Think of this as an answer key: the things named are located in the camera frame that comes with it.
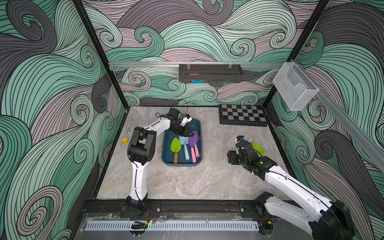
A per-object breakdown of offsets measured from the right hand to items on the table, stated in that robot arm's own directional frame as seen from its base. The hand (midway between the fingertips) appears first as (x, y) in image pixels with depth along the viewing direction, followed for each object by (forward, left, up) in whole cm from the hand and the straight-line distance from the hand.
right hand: (234, 154), depth 83 cm
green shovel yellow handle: (+8, -20, -9) cm, 23 cm away
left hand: (+16, +24, -3) cm, 29 cm away
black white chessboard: (+36, -15, -6) cm, 39 cm away
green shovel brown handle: (+10, +35, -9) cm, 37 cm away
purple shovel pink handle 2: (+12, +23, -6) cm, 27 cm away
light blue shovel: (+14, +29, -8) cm, 33 cm away
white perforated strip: (-32, +34, -10) cm, 47 cm away
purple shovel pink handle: (+18, +21, -6) cm, 28 cm away
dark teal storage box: (+7, +31, -8) cm, 33 cm away
